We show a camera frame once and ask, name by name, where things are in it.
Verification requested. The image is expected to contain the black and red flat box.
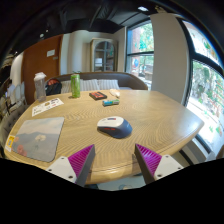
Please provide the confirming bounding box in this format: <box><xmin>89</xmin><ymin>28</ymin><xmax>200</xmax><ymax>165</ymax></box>
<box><xmin>88</xmin><ymin>90</ymin><xmax>108</xmax><ymax>101</ymax></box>

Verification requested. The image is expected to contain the grey tufted armchair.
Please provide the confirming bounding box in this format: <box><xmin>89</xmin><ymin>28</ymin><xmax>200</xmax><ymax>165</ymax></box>
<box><xmin>0</xmin><ymin>104</ymin><xmax>31</xmax><ymax>148</ymax></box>

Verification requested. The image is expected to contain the green drink can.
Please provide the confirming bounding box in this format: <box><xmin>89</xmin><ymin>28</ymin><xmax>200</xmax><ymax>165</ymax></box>
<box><xmin>70</xmin><ymin>73</ymin><xmax>82</xmax><ymax>99</ymax></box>

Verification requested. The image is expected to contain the brown curved sofa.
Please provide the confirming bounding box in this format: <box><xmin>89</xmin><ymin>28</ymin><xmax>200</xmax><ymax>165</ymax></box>
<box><xmin>46</xmin><ymin>71</ymin><xmax>149</xmax><ymax>98</ymax></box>

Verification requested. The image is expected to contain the yellow square sticker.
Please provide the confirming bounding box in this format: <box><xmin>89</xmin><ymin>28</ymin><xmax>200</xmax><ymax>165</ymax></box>
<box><xmin>4</xmin><ymin>134</ymin><xmax>16</xmax><ymax>153</ymax></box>

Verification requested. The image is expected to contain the wide black-framed window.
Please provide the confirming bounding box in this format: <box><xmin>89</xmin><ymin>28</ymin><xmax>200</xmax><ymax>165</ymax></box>
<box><xmin>181</xmin><ymin>19</ymin><xmax>224</xmax><ymax>158</ymax></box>

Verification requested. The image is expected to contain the brown wooden door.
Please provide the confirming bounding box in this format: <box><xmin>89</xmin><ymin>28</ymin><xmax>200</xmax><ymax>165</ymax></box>
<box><xmin>21</xmin><ymin>34</ymin><xmax>64</xmax><ymax>105</ymax></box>

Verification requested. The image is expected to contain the printed white paper sheet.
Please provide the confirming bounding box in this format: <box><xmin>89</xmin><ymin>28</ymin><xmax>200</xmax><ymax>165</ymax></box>
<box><xmin>31</xmin><ymin>97</ymin><xmax>65</xmax><ymax>118</ymax></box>

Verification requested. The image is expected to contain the small teal packet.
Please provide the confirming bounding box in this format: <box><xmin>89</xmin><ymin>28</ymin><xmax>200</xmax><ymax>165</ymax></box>
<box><xmin>102</xmin><ymin>98</ymin><xmax>120</xmax><ymax>107</ymax></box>

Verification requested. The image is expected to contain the striped cushion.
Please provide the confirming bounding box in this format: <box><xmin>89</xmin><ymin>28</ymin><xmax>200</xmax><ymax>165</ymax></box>
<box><xmin>97</xmin><ymin>79</ymin><xmax>120</xmax><ymax>91</ymax></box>
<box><xmin>79</xmin><ymin>78</ymin><xmax>100</xmax><ymax>92</ymax></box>
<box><xmin>60</xmin><ymin>79</ymin><xmax>73</xmax><ymax>94</ymax></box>

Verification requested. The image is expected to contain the black backpack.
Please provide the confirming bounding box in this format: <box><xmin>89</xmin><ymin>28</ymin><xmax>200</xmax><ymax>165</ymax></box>
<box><xmin>44</xmin><ymin>78</ymin><xmax>63</xmax><ymax>97</ymax></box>

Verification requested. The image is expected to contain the narrow black-framed window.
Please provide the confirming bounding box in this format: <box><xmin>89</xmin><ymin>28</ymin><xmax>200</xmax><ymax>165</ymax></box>
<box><xmin>125</xmin><ymin>21</ymin><xmax>155</xmax><ymax>89</ymax></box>

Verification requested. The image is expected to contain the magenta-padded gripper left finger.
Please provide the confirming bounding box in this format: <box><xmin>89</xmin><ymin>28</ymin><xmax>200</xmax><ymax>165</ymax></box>
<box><xmin>45</xmin><ymin>143</ymin><xmax>97</xmax><ymax>188</ymax></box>

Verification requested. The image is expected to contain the wooden glass-door cabinet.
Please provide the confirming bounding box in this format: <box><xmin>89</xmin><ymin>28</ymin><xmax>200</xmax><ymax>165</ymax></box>
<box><xmin>89</xmin><ymin>37</ymin><xmax>118</xmax><ymax>73</ymax></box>

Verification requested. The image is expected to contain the white and blue computer mouse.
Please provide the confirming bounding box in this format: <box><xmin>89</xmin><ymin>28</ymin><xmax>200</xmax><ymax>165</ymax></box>
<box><xmin>96</xmin><ymin>115</ymin><xmax>133</xmax><ymax>139</ymax></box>

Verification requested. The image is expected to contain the white chairs group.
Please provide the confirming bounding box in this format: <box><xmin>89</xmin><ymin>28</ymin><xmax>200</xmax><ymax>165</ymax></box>
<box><xmin>4</xmin><ymin>81</ymin><xmax>28</xmax><ymax>108</ymax></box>

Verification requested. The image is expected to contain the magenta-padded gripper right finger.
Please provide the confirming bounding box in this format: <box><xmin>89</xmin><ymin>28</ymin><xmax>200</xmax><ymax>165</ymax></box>
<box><xmin>134</xmin><ymin>143</ymin><xmax>185</xmax><ymax>185</ymax></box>

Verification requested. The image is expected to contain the clear plastic shaker bottle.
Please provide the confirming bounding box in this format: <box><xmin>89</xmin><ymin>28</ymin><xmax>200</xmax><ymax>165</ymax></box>
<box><xmin>33</xmin><ymin>71</ymin><xmax>48</xmax><ymax>103</ymax></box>

